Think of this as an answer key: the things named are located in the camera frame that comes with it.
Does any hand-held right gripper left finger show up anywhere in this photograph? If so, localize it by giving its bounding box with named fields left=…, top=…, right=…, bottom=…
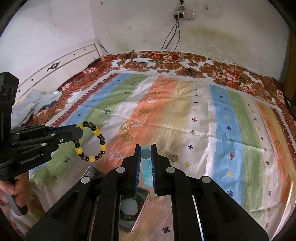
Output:
left=25, top=144, right=141, bottom=241

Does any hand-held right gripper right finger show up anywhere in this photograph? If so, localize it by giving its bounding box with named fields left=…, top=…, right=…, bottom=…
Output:
left=151, top=144, right=271, bottom=241

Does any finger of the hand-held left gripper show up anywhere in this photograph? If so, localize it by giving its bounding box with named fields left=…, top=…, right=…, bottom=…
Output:
left=11, top=124, right=78, bottom=138
left=13, top=126, right=84, bottom=154

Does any light blue bead bracelet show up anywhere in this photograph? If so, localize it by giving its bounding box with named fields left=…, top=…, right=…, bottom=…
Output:
left=141, top=146, right=153, bottom=188

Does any yellow and brown bead bracelet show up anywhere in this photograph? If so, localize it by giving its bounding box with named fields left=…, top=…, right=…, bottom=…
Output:
left=73, top=121, right=107, bottom=163

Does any silver metal tin box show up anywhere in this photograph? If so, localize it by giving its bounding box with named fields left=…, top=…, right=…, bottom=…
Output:
left=81, top=166, right=150, bottom=233

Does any multicolour bead bracelet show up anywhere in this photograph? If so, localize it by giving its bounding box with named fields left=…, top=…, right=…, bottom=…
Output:
left=120, top=195, right=142, bottom=221

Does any person's left hand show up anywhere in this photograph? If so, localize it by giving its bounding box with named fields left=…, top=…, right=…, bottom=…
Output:
left=0, top=178, right=18, bottom=196

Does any grey crumpled cloth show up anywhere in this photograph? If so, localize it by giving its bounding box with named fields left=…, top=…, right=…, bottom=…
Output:
left=10, top=89, right=63, bottom=128

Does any striped patterned mat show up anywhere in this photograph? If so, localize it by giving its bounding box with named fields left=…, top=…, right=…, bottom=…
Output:
left=30, top=72, right=294, bottom=241

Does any white headboard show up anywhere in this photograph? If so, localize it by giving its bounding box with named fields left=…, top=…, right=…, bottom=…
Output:
left=15, top=39, right=102, bottom=102

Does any floral bedsheet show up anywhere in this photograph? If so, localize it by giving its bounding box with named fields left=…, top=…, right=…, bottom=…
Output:
left=5, top=50, right=296, bottom=232

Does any white power strip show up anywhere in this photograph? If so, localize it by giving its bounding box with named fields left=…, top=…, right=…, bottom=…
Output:
left=174, top=11, right=196, bottom=20

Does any yellow curtain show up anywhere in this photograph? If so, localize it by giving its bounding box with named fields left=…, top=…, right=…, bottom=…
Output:
left=284, top=70, right=296, bottom=102

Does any white cable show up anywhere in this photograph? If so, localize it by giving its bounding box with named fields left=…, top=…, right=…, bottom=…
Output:
left=169, top=52, right=185, bottom=63

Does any black cable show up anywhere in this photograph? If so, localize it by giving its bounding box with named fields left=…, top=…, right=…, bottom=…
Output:
left=173, top=20, right=181, bottom=52
left=159, top=20, right=178, bottom=51

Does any clear plastic wall hook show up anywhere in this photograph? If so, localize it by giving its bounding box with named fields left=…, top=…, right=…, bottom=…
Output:
left=205, top=0, right=223, bottom=18

